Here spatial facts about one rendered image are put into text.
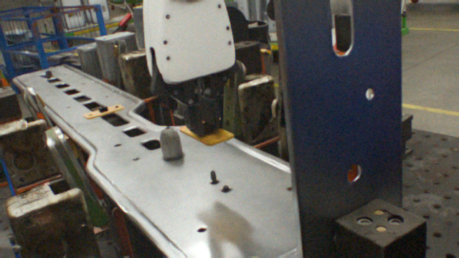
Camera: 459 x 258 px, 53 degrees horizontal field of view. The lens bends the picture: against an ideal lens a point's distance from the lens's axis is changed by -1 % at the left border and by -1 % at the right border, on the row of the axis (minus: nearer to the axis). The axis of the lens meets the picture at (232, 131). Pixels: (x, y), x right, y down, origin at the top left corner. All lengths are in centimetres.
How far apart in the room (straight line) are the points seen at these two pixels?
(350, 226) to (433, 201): 80
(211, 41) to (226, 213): 20
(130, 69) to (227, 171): 59
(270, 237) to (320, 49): 24
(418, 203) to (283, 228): 67
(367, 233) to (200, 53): 29
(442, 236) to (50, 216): 75
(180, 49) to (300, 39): 25
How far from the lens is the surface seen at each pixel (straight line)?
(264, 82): 83
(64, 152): 58
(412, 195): 118
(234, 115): 81
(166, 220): 57
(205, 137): 58
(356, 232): 37
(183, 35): 54
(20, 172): 94
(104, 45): 133
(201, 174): 66
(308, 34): 32
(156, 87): 55
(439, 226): 108
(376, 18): 37
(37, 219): 59
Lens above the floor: 128
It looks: 21 degrees down
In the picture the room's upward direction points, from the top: 8 degrees counter-clockwise
